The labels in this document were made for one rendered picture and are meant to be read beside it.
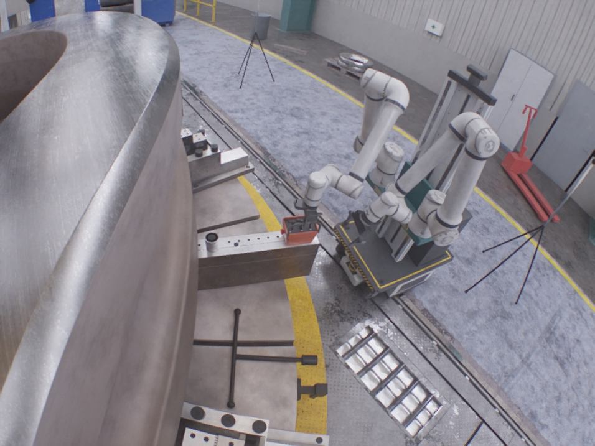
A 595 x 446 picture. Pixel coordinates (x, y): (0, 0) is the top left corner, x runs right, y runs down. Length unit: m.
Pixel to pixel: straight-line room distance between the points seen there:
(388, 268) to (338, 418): 1.19
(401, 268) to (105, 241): 2.21
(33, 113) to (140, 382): 0.89
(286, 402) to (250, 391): 0.22
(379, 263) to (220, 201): 1.40
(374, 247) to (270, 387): 1.37
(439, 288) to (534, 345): 1.32
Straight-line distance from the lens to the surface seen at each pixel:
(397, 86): 1.60
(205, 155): 2.47
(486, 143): 1.36
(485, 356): 2.99
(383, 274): 2.36
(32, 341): 0.48
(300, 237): 1.78
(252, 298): 2.04
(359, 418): 2.26
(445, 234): 1.68
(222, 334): 1.94
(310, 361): 1.87
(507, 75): 6.72
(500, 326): 3.26
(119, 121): 0.78
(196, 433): 1.30
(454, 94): 1.92
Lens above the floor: 2.13
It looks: 47 degrees down
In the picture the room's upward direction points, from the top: 13 degrees clockwise
